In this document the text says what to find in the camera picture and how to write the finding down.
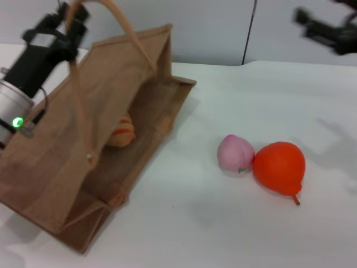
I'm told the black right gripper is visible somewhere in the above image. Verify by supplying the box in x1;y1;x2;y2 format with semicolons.
292;0;357;56

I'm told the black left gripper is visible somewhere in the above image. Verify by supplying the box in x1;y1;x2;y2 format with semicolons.
5;2;90;99

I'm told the orange striped bread roll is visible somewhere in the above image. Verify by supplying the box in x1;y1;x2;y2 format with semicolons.
107;115;138;147

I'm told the brown jute tote bag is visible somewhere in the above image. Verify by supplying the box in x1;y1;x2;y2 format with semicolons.
0;0;197;255

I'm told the orange toy pear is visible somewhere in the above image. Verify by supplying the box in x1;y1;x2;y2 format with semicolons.
252;141;307;207

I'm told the pink peach bun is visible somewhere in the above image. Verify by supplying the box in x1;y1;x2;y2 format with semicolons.
216;134;256;178

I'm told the dark vertical wall strip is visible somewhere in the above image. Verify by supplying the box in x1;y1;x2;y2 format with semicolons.
242;0;258;65

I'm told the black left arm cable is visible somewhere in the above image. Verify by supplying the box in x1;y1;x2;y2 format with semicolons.
20;86;50;138

